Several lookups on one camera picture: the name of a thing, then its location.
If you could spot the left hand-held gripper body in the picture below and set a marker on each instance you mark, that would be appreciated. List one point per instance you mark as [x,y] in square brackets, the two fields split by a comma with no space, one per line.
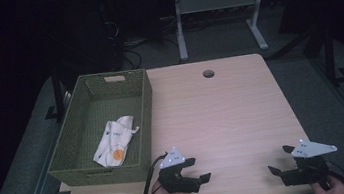
[172,159]

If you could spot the person's right hand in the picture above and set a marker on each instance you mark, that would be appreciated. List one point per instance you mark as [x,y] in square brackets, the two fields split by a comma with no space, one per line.
[331,189]

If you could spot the white orange snack packet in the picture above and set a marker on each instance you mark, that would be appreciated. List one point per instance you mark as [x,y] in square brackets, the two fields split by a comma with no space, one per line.
[115,141]

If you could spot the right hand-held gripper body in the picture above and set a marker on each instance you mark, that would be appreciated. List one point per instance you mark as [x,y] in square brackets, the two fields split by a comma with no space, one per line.
[311,150]

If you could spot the green woven basket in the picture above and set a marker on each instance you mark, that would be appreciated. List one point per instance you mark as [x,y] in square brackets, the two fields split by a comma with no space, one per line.
[77,156]

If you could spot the black metal stand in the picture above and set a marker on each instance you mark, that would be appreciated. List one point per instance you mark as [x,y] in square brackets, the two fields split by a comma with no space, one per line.
[330,56]
[57,92]

